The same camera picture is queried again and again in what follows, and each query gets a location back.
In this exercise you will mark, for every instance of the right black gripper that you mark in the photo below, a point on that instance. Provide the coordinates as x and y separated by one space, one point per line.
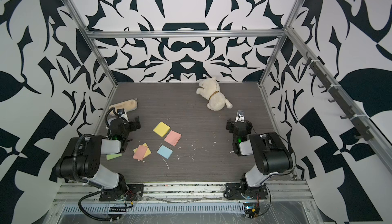
231 126

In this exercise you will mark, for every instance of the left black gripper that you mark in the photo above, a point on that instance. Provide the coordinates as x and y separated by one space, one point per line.
133 126

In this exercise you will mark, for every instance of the yellow memo pad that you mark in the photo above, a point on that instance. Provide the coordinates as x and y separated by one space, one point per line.
161 129

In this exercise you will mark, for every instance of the pink memo pad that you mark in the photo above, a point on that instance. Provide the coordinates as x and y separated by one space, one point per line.
173 138

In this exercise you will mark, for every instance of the blue memo pad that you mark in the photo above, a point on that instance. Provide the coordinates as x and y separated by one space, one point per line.
164 152

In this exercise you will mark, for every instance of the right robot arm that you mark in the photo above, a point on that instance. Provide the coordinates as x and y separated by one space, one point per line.
271 156

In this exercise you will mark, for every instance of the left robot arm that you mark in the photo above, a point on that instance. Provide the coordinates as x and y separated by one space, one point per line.
81 160

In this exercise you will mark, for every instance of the green memo pad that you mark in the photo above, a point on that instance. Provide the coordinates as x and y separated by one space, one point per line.
113 156

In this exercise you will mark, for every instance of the white plush dog toy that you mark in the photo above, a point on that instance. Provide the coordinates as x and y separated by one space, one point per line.
210 90

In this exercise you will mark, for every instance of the small circuit board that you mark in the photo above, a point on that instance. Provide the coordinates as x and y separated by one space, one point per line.
251 210

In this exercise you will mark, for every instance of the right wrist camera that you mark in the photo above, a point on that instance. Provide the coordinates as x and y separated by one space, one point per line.
240 116

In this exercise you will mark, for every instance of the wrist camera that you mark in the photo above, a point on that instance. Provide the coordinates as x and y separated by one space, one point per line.
240 116
121 113

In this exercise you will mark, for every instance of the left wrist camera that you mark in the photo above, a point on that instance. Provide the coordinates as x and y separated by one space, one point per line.
121 113

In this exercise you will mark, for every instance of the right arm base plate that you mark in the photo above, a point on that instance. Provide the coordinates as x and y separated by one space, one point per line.
238 191

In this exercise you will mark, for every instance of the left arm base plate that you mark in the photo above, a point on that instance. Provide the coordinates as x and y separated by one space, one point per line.
131 192

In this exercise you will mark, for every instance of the black wall hook rack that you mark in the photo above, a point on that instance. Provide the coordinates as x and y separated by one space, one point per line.
339 96

